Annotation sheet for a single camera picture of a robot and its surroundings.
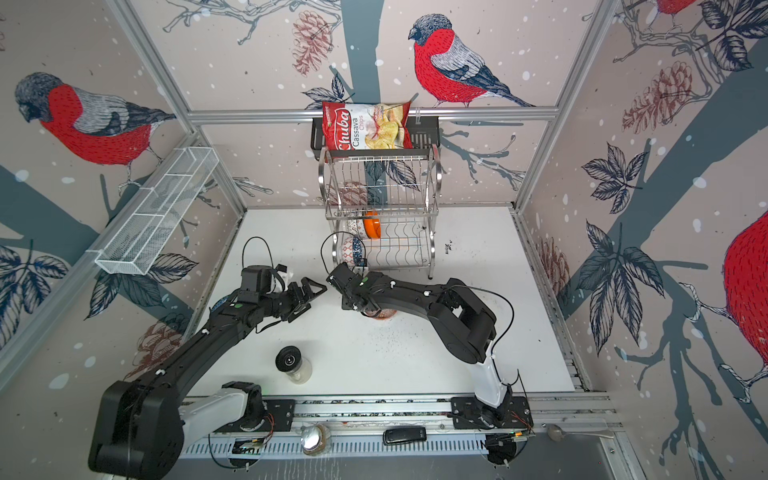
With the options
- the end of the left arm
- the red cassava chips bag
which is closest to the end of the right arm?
Result: the end of the left arm

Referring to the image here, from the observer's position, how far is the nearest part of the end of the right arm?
2.08 ft

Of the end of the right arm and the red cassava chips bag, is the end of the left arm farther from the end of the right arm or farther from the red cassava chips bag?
the red cassava chips bag
